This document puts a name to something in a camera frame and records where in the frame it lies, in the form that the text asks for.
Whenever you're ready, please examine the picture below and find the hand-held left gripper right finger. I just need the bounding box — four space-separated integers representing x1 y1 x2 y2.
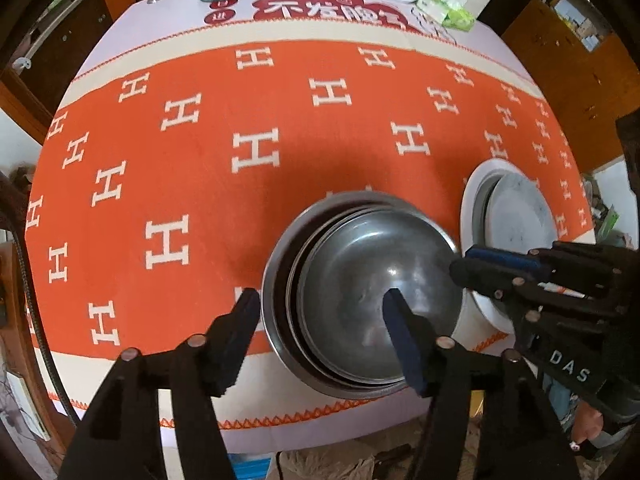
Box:
382 287 596 480

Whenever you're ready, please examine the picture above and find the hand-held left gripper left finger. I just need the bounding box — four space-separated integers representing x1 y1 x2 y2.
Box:
60 287 262 480

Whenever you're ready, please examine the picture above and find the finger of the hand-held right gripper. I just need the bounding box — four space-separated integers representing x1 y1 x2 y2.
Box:
450 258 606 323
467 241 621 298

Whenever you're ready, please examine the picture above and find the large steel bowl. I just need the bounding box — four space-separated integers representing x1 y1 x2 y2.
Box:
262 191 463 401

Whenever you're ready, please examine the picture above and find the green plate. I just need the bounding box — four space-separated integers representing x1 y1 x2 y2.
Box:
474 172 506 251

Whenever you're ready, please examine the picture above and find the blue floral porcelain plate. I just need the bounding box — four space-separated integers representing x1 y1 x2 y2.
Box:
482 172 558 261

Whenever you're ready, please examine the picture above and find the white rimmed bowl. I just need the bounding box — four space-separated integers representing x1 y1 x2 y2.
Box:
460 157 561 333

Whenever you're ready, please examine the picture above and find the person's right hand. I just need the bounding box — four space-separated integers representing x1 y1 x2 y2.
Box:
572 402 608 448

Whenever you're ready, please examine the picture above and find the orange printed tablecloth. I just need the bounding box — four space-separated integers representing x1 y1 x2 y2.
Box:
22 0 598 453

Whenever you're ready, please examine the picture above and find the wooden cabinet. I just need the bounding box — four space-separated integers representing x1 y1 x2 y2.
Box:
500 0 640 171

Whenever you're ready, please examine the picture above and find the green tissue pack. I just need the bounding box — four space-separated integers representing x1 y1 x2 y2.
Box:
417 0 476 31

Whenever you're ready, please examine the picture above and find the black cable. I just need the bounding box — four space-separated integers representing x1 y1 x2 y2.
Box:
10 230 81 423

